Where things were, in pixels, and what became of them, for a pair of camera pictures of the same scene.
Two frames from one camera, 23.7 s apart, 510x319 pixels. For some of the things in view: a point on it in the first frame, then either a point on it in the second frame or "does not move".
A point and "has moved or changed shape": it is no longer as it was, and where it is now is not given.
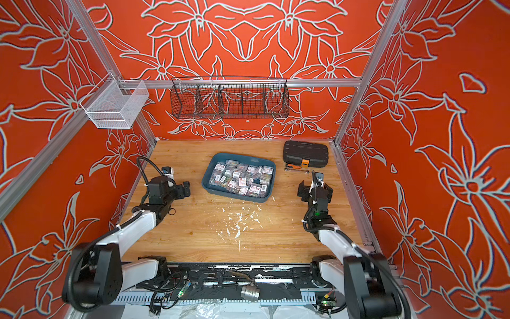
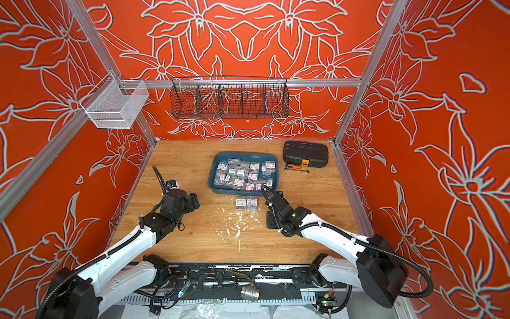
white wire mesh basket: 115,104 does not move
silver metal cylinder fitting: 250,293 does not move
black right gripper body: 309,197 to 275,220
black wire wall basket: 229,97 does not move
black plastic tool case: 306,154 does not move
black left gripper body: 175,193 to 188,207
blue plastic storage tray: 238,176 has moved or changed shape
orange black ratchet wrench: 291,167 does not move
